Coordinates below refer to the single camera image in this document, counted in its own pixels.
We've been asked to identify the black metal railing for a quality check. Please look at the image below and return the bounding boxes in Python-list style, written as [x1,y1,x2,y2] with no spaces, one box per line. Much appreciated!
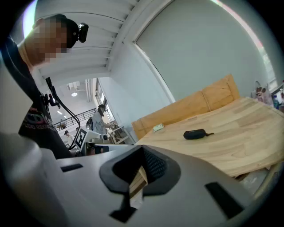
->
[54,108,98,131]

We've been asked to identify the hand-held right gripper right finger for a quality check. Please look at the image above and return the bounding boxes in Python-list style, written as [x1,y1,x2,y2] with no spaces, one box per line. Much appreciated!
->
[137,145,256,227]

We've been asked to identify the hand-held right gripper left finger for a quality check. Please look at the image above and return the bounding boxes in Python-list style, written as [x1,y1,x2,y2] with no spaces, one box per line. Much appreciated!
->
[53,145,144,227]

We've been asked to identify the person's black printed t-shirt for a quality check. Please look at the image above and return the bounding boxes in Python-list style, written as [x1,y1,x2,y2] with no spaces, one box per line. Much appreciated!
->
[2,37,74,159]

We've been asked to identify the thick black cable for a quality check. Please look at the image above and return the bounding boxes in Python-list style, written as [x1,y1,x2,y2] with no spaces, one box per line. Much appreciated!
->
[45,77,80,151]

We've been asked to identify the white table with wooden legs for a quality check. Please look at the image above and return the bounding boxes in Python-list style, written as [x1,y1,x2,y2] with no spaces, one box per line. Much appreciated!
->
[108,125,134,145]

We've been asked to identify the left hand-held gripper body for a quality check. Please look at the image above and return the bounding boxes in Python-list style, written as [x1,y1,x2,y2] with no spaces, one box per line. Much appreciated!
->
[74,127,109,156]

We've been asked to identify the black head camera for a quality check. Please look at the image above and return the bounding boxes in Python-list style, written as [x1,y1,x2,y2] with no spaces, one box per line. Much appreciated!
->
[78,22,89,43]

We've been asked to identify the stack of wooden planks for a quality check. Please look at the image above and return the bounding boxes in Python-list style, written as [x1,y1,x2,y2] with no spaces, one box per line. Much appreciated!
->
[130,166,148,198]

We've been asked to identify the person's head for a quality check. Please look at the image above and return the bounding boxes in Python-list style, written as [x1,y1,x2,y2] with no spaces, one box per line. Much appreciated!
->
[17,14,79,67]

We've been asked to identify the black glasses case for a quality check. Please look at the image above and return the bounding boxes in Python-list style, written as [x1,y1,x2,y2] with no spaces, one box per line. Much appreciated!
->
[183,129,214,140]

